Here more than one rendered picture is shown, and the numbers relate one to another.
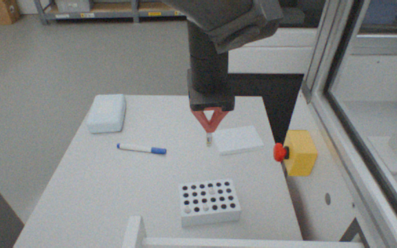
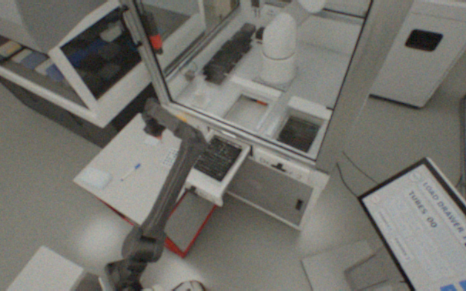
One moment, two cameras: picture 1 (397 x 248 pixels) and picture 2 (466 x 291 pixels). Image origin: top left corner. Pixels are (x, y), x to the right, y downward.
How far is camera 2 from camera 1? 1.02 m
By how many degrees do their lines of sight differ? 38
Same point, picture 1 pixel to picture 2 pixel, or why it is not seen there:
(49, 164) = not seen: hidden behind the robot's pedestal
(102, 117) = (101, 179)
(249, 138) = not seen: hidden behind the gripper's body
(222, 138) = (150, 140)
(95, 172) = (129, 192)
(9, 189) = not seen: outside the picture
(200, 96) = (158, 132)
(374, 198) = (206, 119)
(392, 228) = (212, 122)
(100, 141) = (112, 186)
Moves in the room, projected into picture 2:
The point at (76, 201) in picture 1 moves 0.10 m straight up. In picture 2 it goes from (139, 202) to (131, 195)
